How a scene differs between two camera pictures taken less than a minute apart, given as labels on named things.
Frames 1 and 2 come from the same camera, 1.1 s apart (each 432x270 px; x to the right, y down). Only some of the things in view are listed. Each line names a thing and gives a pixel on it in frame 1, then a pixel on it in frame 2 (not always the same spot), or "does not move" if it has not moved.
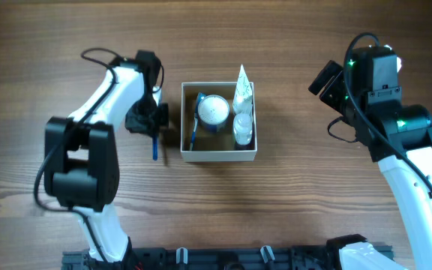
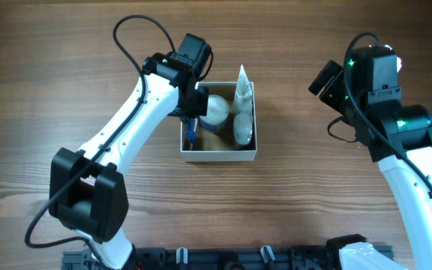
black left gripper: x=150 y=127 -> x=200 y=106
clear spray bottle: x=242 y=128 does not move
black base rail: x=247 y=258 does not move
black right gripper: x=328 y=94 does not move
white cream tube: x=242 y=103 does not move
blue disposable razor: x=155 y=148 -> x=189 y=133
